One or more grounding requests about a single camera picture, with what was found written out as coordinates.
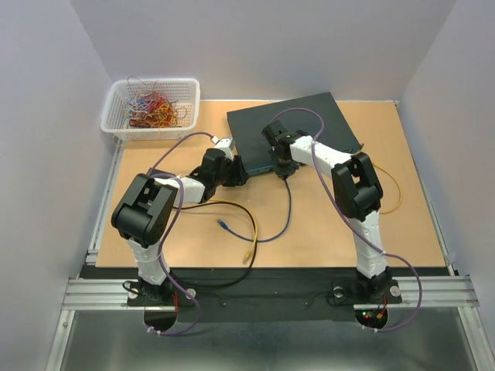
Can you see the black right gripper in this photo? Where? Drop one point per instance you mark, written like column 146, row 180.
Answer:
column 283, row 169

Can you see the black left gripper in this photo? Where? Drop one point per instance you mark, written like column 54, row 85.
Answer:
column 239, row 175

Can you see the large blue rack network switch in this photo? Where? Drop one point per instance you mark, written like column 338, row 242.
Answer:
column 304, row 114

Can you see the black ethernet cable teal plug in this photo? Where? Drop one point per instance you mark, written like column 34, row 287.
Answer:
column 202, row 254

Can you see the yellow ethernet cable long loop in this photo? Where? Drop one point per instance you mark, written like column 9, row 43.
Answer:
column 394, row 192

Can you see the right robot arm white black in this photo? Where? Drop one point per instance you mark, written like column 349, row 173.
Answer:
column 357, row 193

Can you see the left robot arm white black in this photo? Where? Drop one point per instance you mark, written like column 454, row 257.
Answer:
column 142, row 214

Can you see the white perforated plastic basket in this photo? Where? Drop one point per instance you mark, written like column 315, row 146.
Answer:
column 151, row 109

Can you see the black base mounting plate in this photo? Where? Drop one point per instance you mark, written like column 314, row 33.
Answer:
column 305, row 294

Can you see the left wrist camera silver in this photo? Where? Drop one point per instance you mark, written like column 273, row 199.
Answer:
column 226, row 145

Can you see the aluminium rail frame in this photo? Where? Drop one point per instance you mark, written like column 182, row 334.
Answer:
column 283, row 250

